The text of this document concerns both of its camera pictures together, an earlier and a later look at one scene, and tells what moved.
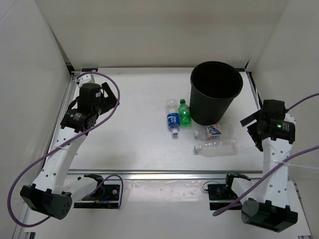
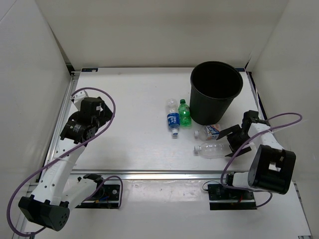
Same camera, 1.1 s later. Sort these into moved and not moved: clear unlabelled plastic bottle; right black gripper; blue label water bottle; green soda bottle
Moved: right black gripper
Not moved: blue label water bottle; green soda bottle; clear unlabelled plastic bottle
